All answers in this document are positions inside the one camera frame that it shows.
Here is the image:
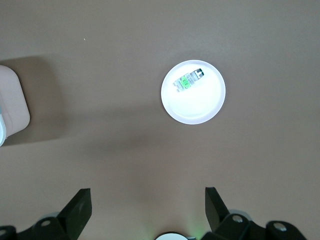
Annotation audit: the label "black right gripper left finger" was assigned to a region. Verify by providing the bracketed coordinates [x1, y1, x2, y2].
[0, 188, 93, 240]

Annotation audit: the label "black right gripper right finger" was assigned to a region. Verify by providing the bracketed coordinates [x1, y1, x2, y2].
[199, 186, 310, 240]

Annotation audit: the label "white lidded box grey latches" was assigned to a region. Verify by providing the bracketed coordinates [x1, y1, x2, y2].
[0, 64, 31, 148]

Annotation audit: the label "pink round plate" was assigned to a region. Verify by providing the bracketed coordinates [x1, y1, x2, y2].
[160, 59, 227, 125]

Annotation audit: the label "green clear switch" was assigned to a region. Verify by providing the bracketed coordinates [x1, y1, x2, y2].
[173, 67, 205, 93]

